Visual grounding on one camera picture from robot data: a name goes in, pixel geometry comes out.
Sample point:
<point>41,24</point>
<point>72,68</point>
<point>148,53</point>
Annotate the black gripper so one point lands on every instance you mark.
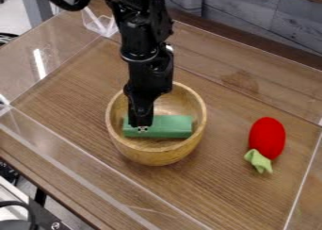
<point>152,72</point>

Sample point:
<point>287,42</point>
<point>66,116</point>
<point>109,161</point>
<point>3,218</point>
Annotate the green rectangular block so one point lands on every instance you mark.
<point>168,127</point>

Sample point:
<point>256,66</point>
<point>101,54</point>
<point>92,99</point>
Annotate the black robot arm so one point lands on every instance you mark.
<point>145,26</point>

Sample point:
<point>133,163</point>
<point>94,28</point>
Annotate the brown wooden bowl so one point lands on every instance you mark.
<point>160,152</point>

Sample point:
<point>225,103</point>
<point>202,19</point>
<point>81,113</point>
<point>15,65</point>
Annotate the red plush tomato toy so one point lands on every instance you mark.
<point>267,143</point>

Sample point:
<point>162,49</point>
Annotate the black metal bracket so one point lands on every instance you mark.
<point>46,220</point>

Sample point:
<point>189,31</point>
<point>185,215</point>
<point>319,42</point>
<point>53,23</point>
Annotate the grey table leg post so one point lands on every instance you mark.
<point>39,11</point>

